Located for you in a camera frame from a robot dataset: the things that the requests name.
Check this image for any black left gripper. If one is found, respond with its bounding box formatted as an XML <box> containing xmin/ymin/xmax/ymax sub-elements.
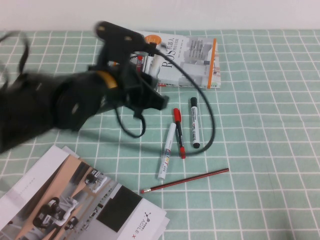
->
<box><xmin>116</xmin><ymin>62</ymin><xmax>168</xmax><ymax>120</ymax></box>

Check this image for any black and white whiteboard marker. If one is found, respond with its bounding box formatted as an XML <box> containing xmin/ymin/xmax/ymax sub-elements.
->
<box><xmin>190</xmin><ymin>97</ymin><xmax>201</xmax><ymax>149</ymax></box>

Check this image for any thick black camera cable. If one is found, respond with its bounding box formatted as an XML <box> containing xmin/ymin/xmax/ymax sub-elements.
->
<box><xmin>149</xmin><ymin>42</ymin><xmax>217</xmax><ymax>155</ymax></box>

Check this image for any AgileX brochure with photo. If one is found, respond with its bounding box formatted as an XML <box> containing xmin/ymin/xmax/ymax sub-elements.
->
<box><xmin>0</xmin><ymin>145</ymin><xmax>167</xmax><ymax>240</ymax></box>

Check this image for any green checked tablecloth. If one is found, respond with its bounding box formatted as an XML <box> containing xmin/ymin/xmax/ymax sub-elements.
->
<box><xmin>0</xmin><ymin>29</ymin><xmax>320</xmax><ymax>240</ymax></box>

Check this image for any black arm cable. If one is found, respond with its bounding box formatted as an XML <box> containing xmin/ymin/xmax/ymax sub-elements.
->
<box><xmin>0</xmin><ymin>29</ymin><xmax>31</xmax><ymax>87</ymax></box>

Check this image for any thin black cable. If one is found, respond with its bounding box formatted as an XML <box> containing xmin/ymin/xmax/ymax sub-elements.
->
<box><xmin>114</xmin><ymin>103</ymin><xmax>147</xmax><ymax>138</ymax></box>

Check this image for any red and black marker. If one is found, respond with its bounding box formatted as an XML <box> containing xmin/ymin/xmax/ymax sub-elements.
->
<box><xmin>173</xmin><ymin>107</ymin><xmax>187</xmax><ymax>160</ymax></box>

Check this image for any book with colourful cover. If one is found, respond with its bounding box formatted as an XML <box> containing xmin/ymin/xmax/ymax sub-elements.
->
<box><xmin>157</xmin><ymin>39</ymin><xmax>222</xmax><ymax>90</ymax></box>

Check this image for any red black striped pencil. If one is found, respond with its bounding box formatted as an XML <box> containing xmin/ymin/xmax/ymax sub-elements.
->
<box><xmin>139</xmin><ymin>167</ymin><xmax>230</xmax><ymax>195</ymax></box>

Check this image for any white orange ROS book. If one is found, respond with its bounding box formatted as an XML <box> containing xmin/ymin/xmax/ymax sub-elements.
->
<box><xmin>129</xmin><ymin>30</ymin><xmax>217</xmax><ymax>90</ymax></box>

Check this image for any white paint marker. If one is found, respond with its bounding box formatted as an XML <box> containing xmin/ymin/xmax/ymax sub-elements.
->
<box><xmin>157</xmin><ymin>122</ymin><xmax>177</xmax><ymax>180</ymax></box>

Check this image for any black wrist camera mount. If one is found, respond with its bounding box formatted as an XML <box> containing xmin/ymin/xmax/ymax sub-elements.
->
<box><xmin>93</xmin><ymin>21</ymin><xmax>157</xmax><ymax>55</ymax></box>

